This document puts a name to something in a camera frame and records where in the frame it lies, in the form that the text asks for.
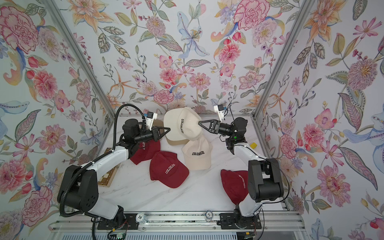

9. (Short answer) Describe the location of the cream Colorado baseball cap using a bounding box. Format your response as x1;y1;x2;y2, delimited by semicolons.
164;107;202;141

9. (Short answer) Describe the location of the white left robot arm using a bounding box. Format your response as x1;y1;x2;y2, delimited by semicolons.
57;119;171;225

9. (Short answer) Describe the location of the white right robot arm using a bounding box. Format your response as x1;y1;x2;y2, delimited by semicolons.
199;117;285;218

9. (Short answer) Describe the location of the tan Colorado baseball cap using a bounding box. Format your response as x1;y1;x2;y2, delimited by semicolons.
166;137;189;146

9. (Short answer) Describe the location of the maroon cap far left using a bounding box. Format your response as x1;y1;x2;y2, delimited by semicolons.
130;140;161;165

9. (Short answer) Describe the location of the maroon Colorado cap centre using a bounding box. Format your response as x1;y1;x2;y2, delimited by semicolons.
149;151;190;189

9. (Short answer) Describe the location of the maroon cap right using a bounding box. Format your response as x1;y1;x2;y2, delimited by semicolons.
221;170;249;205

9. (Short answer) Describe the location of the wooden chessboard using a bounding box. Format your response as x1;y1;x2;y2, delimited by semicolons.
98;165;120;188

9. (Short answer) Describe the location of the green circuit board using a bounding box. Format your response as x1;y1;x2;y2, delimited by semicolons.
107;232;126;240

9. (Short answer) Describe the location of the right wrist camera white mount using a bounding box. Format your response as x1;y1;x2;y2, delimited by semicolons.
214;105;226;122

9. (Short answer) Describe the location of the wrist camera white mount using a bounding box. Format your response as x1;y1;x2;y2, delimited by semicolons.
145;111;158;131
214;105;226;122

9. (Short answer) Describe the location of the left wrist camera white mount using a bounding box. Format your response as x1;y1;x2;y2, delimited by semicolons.
145;111;158;131

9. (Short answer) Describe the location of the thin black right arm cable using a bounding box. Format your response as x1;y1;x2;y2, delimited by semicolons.
223;101;291;211

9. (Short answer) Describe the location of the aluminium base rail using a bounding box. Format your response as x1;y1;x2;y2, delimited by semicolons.
49;210;305;233

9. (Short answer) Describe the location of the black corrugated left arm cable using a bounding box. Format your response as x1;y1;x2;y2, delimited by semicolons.
58;103;148;218

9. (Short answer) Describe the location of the aluminium corner frame post left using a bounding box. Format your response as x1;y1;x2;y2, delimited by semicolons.
42;0;115;119

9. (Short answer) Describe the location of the aluminium corner frame post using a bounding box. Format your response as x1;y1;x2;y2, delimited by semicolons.
42;0;115;119
253;0;314;120

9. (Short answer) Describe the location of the aluminium corner frame post right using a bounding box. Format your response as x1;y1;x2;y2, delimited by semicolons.
253;0;314;120

